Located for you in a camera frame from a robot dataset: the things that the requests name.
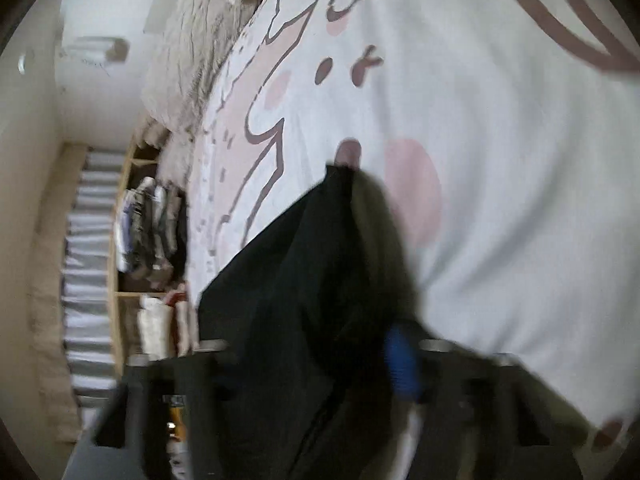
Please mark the large quilted beige pillow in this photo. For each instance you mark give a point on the large quilted beige pillow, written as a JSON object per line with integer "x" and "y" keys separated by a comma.
{"x": 200, "y": 50}

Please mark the cream floral garment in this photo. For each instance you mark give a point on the cream floral garment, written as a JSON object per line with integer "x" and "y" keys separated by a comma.
{"x": 152, "y": 327}

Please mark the small red item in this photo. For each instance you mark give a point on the small red item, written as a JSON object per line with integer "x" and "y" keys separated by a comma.
{"x": 176, "y": 296}

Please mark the beige curtain valance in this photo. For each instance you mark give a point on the beige curtain valance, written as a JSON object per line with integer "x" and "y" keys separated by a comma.
{"x": 47, "y": 285}

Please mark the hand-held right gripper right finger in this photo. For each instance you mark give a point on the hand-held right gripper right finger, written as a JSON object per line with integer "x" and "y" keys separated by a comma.
{"x": 402, "y": 365}

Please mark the stack of folded clothes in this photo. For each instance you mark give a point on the stack of folded clothes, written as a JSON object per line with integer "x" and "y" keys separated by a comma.
{"x": 150, "y": 230}

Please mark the grey white curtain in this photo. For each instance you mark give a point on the grey white curtain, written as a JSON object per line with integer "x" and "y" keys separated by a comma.
{"x": 87, "y": 260}

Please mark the white wall-mounted device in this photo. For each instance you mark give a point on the white wall-mounted device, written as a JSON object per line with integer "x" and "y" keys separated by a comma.
{"x": 95, "y": 50}

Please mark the wooden bedside shelf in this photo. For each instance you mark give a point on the wooden bedside shelf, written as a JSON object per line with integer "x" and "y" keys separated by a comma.
{"x": 119, "y": 320}

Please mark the plain beige garment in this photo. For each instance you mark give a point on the plain beige garment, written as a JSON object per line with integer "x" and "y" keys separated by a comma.
{"x": 184, "y": 327}

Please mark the bear print blanket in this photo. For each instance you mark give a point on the bear print blanket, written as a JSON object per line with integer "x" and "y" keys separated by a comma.
{"x": 500, "y": 160}

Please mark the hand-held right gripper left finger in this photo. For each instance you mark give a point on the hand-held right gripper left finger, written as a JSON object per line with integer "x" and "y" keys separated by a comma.
{"x": 200, "y": 375}

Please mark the black garment with beige print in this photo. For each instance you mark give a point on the black garment with beige print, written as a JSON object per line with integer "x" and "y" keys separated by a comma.
{"x": 300, "y": 310}

